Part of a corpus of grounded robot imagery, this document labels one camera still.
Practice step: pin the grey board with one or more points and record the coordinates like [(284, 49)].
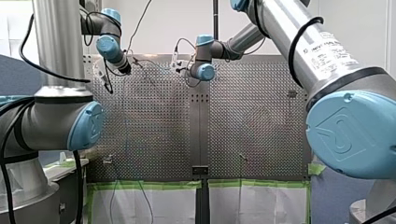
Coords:
[(333, 199)]

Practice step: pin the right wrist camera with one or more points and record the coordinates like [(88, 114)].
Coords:
[(175, 58)]

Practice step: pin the black upright pole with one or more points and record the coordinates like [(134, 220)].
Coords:
[(215, 18)]

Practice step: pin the grey side table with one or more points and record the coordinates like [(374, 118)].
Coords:
[(67, 186)]

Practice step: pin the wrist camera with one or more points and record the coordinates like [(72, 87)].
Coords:
[(175, 58), (100, 73)]

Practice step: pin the connector holder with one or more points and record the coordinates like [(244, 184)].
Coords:
[(292, 93)]

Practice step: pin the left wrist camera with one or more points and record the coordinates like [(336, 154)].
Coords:
[(100, 73)]

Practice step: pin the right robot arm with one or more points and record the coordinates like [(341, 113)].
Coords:
[(348, 130)]

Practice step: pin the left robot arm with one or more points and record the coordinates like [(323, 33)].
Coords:
[(56, 121)]

